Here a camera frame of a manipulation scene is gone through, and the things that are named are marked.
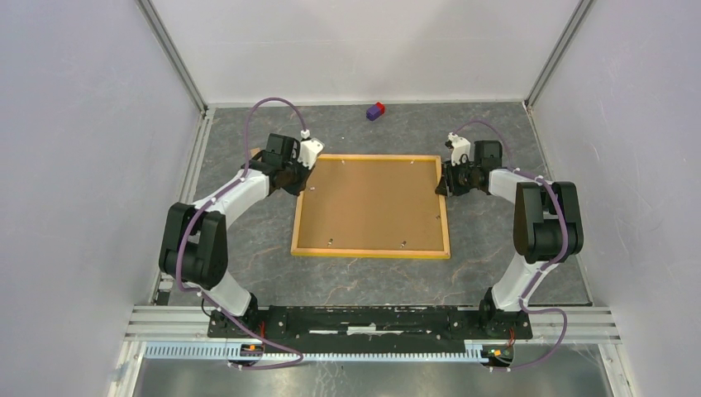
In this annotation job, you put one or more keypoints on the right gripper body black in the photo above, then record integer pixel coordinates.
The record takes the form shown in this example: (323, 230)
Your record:
(459, 179)

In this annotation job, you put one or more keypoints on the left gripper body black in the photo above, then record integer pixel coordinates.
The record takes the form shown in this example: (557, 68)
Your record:
(297, 177)

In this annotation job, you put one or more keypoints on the yellow picture frame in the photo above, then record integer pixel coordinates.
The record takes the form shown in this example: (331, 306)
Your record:
(372, 253)

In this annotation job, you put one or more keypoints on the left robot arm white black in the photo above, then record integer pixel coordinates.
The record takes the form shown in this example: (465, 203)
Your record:
(194, 248)

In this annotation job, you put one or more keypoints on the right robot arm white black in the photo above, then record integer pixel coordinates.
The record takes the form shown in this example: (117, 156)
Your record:
(547, 226)

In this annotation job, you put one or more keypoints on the purple red toy brick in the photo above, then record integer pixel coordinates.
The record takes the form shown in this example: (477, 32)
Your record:
(375, 111)

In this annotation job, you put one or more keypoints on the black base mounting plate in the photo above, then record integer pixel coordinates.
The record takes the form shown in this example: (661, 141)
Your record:
(385, 329)

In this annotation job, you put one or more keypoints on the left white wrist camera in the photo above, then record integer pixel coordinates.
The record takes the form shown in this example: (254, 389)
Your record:
(309, 151)

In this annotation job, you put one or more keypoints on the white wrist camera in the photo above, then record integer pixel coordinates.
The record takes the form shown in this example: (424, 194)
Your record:
(459, 148)
(309, 151)

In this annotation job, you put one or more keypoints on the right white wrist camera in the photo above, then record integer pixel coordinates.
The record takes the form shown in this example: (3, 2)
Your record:
(459, 148)

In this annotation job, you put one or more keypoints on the white slotted cable duct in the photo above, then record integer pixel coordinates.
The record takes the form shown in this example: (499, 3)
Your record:
(237, 351)

